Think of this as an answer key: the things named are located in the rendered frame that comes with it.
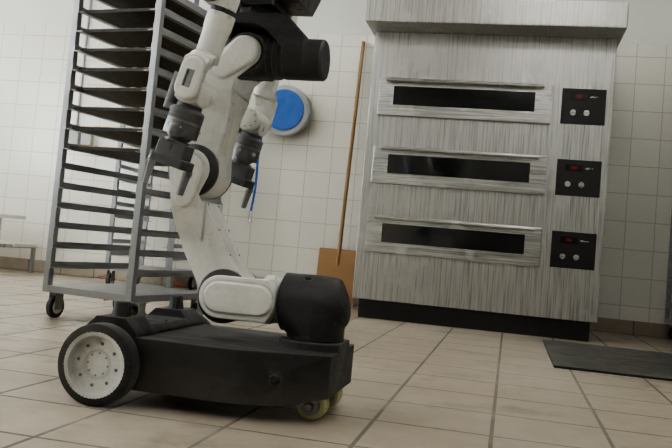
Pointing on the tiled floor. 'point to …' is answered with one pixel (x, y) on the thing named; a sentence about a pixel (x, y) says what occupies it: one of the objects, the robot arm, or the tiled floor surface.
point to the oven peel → (339, 259)
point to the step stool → (19, 242)
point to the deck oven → (487, 163)
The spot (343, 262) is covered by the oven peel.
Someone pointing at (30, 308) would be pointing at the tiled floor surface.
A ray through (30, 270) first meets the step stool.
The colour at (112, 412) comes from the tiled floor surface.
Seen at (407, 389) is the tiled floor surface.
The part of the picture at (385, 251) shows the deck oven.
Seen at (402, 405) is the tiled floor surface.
